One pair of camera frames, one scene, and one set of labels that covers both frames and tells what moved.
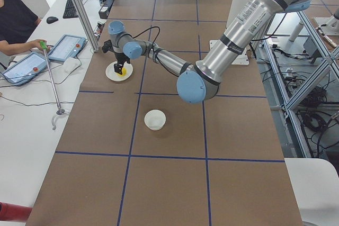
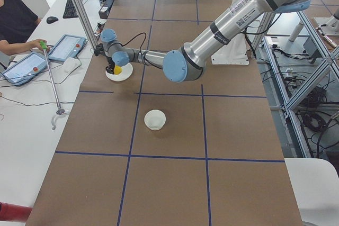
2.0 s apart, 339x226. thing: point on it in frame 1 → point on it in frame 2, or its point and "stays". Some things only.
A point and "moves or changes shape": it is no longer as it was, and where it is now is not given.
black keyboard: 69,11 stays
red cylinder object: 14,212 stays
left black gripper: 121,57 → 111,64
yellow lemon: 124,71 moves or changes shape
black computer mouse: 51,19 stays
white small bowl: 154,119 stays
